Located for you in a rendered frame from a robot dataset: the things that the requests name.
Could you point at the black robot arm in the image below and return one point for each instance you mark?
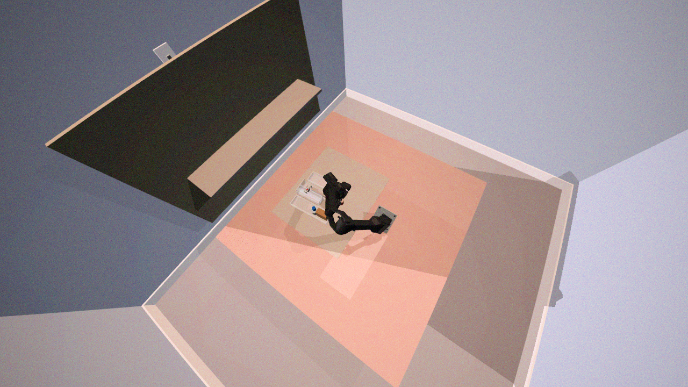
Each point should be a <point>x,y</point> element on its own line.
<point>346,224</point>

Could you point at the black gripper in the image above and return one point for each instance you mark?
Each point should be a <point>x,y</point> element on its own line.
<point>343,195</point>

